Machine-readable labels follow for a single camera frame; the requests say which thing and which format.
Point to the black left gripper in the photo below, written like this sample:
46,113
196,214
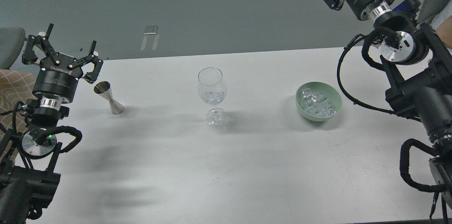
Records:
56,77

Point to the steel double jigger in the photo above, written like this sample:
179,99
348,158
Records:
104,90

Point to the clear ice cubes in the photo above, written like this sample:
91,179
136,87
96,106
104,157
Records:
316,104

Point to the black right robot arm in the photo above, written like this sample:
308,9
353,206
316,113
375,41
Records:
418,67

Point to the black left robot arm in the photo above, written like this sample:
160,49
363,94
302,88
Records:
30,148

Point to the clear wine glass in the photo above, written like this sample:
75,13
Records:
212,89

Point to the grey chair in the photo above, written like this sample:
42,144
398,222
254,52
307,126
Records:
11,43

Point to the green bowl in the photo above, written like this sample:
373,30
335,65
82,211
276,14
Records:
325,89

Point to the person in white shirt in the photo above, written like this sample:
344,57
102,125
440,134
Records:
438,14

